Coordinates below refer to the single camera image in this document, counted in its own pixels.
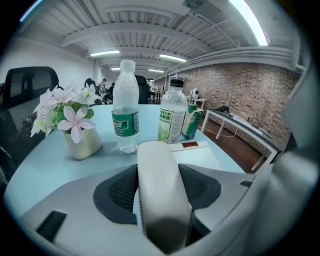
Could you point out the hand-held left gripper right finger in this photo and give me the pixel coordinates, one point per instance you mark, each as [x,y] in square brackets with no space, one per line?
[225,185]

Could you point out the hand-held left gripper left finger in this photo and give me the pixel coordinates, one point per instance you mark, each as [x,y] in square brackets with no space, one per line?
[75,212]

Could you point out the green drink carton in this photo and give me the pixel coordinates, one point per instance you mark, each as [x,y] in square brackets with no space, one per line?
[191,122]

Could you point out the black device on desk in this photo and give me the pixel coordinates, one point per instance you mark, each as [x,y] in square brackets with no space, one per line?
[222,108]

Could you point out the pink artificial flowers cream pot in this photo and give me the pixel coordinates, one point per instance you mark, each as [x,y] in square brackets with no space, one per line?
[75,125]

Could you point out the small white side table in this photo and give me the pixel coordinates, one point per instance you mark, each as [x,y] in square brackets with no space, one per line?
[198,101]

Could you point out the clear bottle black cap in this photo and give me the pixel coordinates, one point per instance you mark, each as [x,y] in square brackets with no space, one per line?
[172,112]

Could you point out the white round device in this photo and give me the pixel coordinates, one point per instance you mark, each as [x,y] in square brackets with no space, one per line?
[195,93]

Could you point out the clear water bottle green label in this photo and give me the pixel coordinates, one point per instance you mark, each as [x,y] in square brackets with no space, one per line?
[126,105]

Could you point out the black high-back office chair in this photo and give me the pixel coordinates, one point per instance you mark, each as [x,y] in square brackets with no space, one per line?
[143,92]

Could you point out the long ceiling light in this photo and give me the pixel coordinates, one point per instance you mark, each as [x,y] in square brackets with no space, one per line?
[250,20]
[105,53]
[173,58]

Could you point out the black mesh office chair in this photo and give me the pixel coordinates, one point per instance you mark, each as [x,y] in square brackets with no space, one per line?
[27,82]

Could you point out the white frame dark top desk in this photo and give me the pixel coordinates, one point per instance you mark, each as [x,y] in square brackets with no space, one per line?
[247,127]

